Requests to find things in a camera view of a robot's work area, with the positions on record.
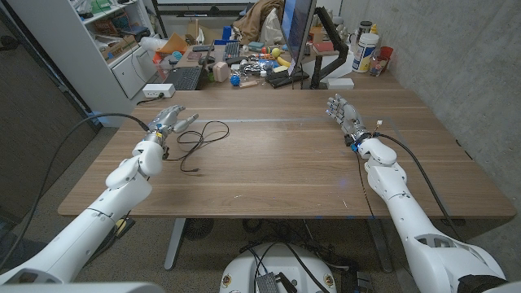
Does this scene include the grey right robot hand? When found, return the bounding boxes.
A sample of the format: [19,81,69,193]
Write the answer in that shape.
[325,94,374,147]

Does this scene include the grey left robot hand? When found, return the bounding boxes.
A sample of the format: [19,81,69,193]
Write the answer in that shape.
[143,104,199,147]

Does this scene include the white power strip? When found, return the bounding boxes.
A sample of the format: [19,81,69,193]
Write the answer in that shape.
[142,83,177,98]

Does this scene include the small white box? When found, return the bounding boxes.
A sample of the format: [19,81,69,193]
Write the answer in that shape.
[326,77,355,90]

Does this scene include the clear glass jar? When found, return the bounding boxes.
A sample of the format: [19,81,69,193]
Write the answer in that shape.
[369,55,387,77]

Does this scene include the white wipes canister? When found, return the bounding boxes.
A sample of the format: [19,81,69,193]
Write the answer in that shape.
[352,33,380,74]

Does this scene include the beige rounded box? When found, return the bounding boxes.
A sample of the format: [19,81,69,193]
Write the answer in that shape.
[212,61,231,84]

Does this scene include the red book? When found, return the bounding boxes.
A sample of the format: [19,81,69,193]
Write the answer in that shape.
[311,41,335,56]

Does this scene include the flat black keyboard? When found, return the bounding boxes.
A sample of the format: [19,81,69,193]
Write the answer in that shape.
[266,69,310,89]

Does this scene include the orange paper envelope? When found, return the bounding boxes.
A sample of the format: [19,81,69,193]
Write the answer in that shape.
[158,32,189,55]

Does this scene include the cardboard box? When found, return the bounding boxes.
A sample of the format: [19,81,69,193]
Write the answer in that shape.
[100,35,138,61]

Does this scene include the black lidded tumbler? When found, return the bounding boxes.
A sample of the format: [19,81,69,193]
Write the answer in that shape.
[357,20,374,42]

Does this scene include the black computer monitor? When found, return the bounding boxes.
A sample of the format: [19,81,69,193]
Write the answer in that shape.
[280,0,317,77]

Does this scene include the round black fan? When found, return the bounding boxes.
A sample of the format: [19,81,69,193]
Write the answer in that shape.
[182,218,216,241]

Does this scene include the white shelf cabinet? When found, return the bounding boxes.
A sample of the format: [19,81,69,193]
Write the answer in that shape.
[7,0,160,127]

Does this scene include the grey table leg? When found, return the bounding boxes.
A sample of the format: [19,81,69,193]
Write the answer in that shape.
[164,218,187,271]
[366,218,394,273]

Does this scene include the brown paper bag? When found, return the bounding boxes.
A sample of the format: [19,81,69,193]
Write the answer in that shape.
[233,0,286,45]

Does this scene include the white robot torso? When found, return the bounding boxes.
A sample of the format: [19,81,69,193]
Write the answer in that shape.
[219,243,338,293]

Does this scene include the thin black USB cable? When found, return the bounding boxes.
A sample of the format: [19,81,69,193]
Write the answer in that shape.
[164,120,230,173]

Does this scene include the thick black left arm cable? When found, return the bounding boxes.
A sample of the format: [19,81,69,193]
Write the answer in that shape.
[0,112,151,272]

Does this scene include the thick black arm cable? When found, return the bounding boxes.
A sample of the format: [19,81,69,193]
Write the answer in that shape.
[374,132,463,242]
[0,112,151,272]

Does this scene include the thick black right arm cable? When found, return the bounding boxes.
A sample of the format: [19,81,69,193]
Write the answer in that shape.
[374,132,463,242]

